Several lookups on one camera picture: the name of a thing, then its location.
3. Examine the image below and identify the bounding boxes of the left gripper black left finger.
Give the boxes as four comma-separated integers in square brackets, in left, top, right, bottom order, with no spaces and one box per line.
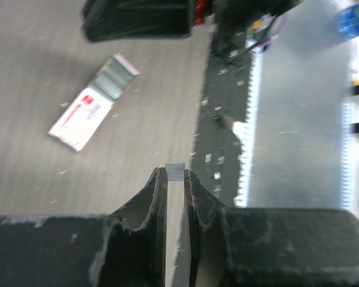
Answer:
[0,168,168,286]

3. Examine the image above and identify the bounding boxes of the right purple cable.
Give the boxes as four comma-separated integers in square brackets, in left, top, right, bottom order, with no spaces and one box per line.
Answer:
[251,11,288,53]

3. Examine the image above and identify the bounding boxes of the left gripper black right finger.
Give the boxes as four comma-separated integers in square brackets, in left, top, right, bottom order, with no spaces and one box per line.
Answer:
[184,170,359,286]

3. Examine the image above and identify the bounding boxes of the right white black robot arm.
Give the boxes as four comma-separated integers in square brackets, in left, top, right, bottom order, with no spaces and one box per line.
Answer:
[81,0,301,68]

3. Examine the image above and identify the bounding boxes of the small staple strip piece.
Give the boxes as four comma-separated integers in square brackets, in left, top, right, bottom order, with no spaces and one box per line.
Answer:
[165,163,185,182]

